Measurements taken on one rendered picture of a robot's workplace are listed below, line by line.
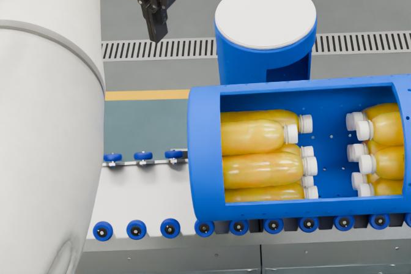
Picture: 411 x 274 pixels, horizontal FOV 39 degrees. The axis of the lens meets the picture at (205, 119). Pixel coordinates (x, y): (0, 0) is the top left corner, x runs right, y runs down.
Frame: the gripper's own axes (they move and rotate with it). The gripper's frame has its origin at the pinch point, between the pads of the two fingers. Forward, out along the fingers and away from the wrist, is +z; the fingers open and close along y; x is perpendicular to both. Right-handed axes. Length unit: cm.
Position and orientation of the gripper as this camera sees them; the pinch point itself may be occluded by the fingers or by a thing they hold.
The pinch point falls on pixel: (156, 19)
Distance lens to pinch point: 93.2
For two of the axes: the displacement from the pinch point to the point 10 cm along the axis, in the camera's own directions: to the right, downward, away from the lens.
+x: -5.3, 6.7, -5.1
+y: -8.4, -3.6, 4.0
